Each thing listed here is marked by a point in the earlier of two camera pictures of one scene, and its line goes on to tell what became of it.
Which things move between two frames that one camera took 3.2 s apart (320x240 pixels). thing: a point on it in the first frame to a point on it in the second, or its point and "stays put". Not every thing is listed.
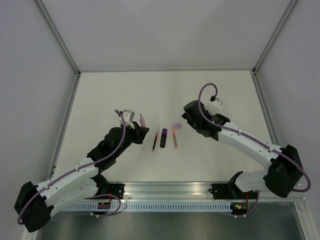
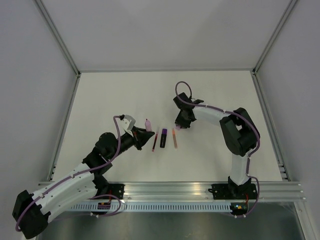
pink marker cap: (142, 121) to (148, 127)
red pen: (153, 148) stays put
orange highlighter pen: (174, 137) stays put
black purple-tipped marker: (163, 137) stays put
